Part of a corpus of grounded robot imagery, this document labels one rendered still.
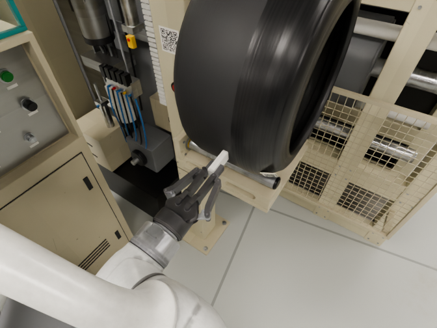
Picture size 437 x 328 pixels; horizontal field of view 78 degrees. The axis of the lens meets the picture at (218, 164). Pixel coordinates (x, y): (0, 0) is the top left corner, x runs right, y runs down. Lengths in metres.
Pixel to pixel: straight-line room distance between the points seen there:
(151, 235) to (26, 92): 0.65
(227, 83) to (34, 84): 0.66
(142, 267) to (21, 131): 0.68
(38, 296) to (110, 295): 0.07
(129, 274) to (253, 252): 1.28
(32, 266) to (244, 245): 1.47
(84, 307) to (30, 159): 0.82
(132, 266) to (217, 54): 0.42
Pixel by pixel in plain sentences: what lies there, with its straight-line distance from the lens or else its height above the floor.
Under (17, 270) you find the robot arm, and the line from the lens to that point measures 0.37.
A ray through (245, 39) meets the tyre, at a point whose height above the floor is 1.35.
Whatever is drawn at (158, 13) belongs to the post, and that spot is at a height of 1.29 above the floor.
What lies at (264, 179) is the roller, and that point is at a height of 0.91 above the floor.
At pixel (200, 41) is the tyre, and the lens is 0.59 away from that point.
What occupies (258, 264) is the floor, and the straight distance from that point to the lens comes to 1.70.
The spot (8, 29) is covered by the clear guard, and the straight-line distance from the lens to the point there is 0.95.
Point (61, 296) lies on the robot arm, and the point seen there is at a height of 1.26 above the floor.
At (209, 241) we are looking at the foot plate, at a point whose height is 0.01.
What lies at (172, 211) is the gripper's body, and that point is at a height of 1.10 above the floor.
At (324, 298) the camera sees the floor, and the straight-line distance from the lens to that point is 1.73.
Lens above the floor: 1.57
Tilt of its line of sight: 48 degrees down
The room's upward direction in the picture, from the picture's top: straight up
